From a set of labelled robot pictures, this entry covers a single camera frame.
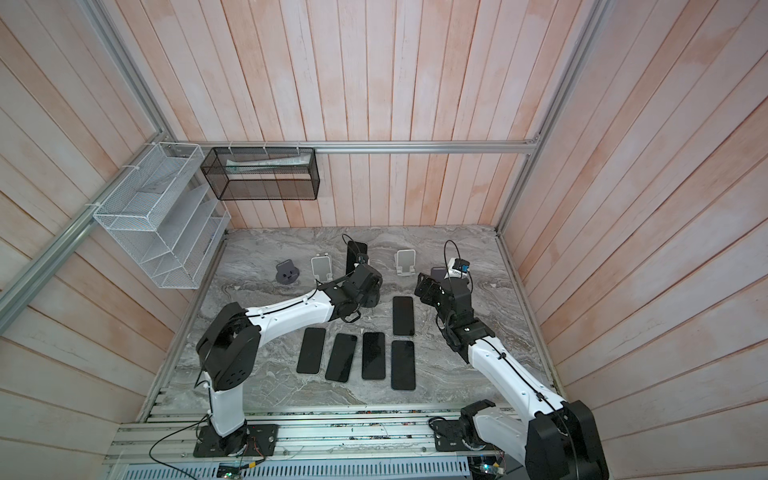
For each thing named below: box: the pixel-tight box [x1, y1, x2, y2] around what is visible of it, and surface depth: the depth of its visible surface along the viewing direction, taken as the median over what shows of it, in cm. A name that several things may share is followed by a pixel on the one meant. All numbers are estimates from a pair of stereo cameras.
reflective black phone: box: [392, 296, 415, 336], surface depth 97 cm
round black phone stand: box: [276, 259, 300, 285], surface depth 105 cm
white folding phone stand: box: [311, 256, 333, 283], surface depth 106 cm
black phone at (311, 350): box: [296, 327, 326, 374], surface depth 90 cm
